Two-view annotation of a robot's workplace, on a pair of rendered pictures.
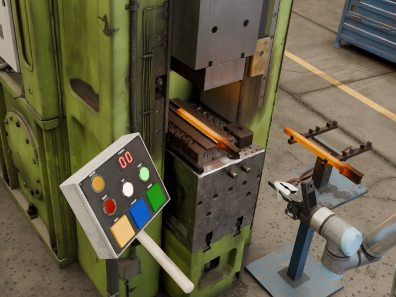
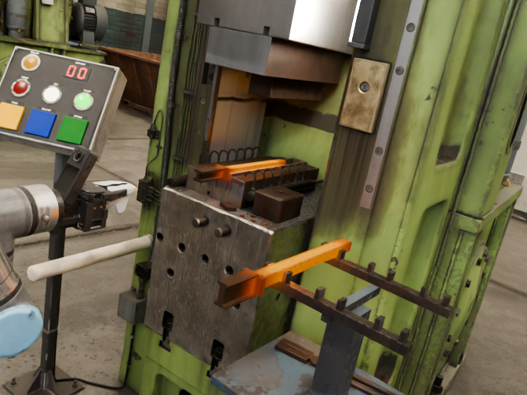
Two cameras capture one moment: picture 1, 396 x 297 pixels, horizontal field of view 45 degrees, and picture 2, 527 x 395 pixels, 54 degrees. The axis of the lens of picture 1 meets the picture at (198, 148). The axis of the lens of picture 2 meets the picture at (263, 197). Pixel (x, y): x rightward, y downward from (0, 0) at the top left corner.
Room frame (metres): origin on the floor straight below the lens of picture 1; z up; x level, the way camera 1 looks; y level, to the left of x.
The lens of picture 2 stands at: (1.41, -1.42, 1.34)
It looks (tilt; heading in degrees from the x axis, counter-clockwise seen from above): 16 degrees down; 72
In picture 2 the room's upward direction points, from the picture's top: 11 degrees clockwise
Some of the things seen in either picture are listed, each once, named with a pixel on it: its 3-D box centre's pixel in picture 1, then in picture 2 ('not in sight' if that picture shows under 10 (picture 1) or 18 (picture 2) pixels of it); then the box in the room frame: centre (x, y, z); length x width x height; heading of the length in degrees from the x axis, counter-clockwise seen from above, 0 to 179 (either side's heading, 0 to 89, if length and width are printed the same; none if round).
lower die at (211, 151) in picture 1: (186, 128); (257, 175); (1.85, 0.06, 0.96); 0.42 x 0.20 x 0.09; 41
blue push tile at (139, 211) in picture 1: (139, 213); (41, 124); (1.21, 0.18, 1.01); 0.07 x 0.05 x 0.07; 156
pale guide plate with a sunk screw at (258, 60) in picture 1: (258, 56); (364, 95); (2.00, -0.23, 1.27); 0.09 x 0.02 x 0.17; 131
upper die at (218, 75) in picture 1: (191, 54); (280, 57); (1.85, 0.06, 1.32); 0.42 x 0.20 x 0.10; 41
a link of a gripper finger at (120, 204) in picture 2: (286, 190); (121, 199); (1.44, -0.35, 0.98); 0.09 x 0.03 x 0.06; 41
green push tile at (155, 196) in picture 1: (154, 197); (73, 131); (1.30, 0.14, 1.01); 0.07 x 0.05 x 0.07; 156
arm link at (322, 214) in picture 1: (322, 220); (37, 209); (1.29, -0.46, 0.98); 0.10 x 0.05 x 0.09; 131
